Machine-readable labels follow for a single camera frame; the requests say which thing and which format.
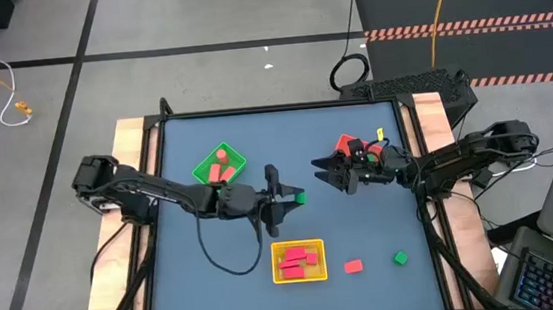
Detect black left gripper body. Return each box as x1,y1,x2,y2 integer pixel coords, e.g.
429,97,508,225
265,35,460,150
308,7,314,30
212,162,286,244

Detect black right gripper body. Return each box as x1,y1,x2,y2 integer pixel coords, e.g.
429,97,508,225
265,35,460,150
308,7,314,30
337,133,406,196

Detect orange triangular prism block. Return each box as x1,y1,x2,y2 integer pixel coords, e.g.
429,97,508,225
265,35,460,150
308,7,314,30
343,258,365,275

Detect orange plastic basket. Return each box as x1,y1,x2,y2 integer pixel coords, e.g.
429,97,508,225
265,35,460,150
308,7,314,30
332,129,386,164

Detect green plastic basket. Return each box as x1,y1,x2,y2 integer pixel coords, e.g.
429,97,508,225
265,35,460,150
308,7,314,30
188,139,250,186

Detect yellow plastic basket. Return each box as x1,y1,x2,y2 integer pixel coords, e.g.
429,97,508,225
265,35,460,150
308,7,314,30
268,237,330,287

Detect wooden side board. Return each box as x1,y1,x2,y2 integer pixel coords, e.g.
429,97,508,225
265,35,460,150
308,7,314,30
63,116,171,310
399,87,502,309

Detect black mesh computer case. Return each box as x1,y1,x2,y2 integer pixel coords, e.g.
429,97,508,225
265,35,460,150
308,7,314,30
337,64,482,139

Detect black mat with striped edges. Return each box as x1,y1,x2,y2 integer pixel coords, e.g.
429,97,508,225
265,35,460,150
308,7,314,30
353,0,553,101

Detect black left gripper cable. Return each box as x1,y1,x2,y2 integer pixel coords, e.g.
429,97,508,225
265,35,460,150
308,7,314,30
194,204,268,280

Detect black table frame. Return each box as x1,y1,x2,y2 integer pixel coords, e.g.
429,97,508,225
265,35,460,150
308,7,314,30
117,89,460,310

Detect black diagonal frame strut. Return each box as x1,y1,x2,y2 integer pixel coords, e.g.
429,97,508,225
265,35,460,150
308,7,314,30
421,200,502,310
82,230,164,310

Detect black coiled floor cable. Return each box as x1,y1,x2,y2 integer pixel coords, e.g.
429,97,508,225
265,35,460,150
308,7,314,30
321,0,373,94

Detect white cable loop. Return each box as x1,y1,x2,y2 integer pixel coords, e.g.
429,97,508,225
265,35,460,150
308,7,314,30
489,149,540,178

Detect yellow floor cable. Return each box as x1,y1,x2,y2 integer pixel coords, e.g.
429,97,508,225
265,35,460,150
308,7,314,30
425,0,464,69

